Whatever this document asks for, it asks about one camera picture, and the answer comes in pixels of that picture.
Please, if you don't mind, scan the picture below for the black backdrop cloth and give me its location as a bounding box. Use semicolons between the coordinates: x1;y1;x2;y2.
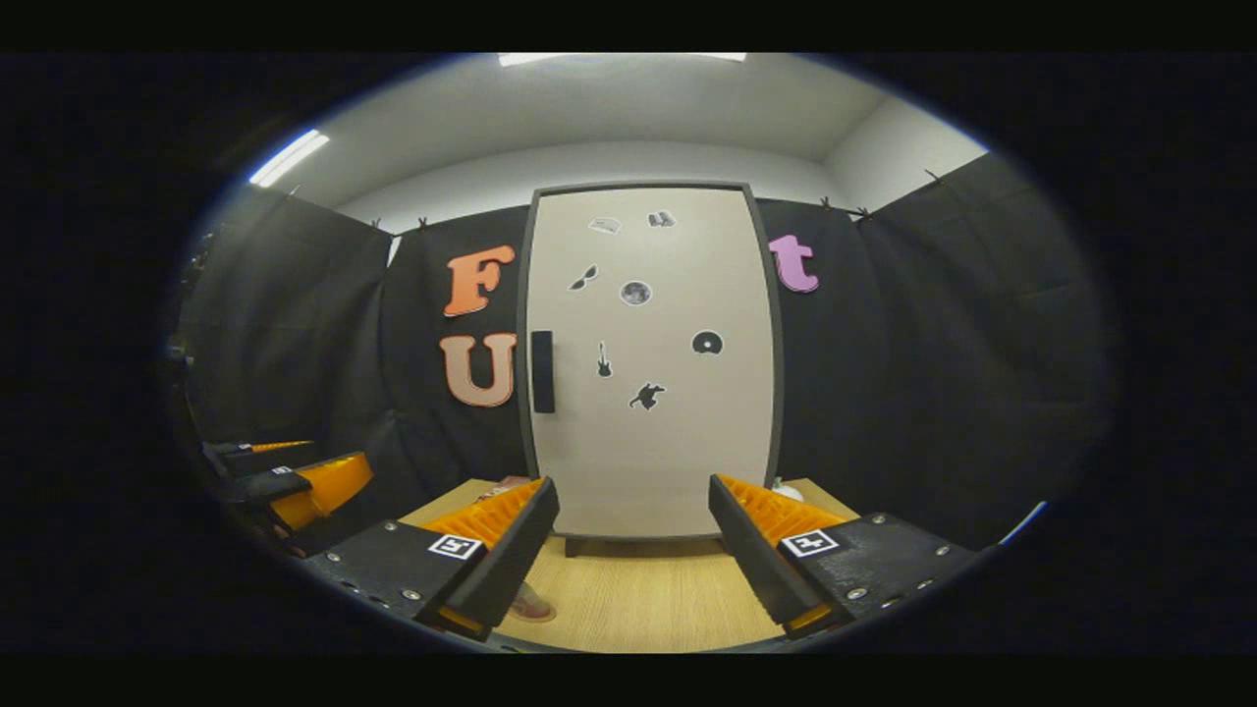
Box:
177;152;1111;551

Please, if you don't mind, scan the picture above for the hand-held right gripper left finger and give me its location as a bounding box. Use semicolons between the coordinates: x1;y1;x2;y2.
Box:
295;476;561;641

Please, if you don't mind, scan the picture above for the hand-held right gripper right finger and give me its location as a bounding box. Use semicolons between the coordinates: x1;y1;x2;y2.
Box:
709;474;978;637

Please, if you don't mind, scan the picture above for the silver bottle with pink label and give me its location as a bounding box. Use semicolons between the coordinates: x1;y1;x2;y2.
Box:
511;579;556;620

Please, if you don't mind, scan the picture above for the white cabinet door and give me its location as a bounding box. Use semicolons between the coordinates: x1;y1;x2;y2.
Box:
526;188;777;539

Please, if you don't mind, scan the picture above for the grey cabinet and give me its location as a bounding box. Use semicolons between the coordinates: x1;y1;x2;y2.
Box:
516;180;787;559

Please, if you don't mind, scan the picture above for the wide ceiling light panel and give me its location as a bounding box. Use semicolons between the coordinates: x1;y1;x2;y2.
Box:
496;52;747;67

